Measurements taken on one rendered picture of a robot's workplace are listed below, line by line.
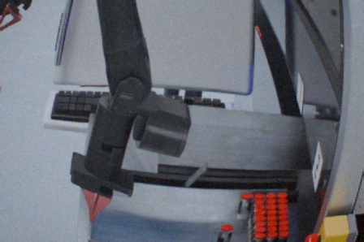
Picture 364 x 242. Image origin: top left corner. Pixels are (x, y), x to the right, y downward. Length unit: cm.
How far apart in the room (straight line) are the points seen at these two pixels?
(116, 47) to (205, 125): 70
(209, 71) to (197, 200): 70
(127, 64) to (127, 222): 35
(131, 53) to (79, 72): 102
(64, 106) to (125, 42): 86
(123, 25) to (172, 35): 100
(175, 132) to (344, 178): 29
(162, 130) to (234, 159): 48
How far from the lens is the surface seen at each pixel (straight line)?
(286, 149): 191
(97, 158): 139
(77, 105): 215
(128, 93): 132
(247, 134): 195
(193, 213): 164
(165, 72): 231
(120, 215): 160
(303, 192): 174
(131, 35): 129
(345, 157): 130
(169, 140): 138
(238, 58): 231
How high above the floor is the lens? 165
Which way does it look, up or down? 23 degrees down
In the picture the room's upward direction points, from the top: 6 degrees clockwise
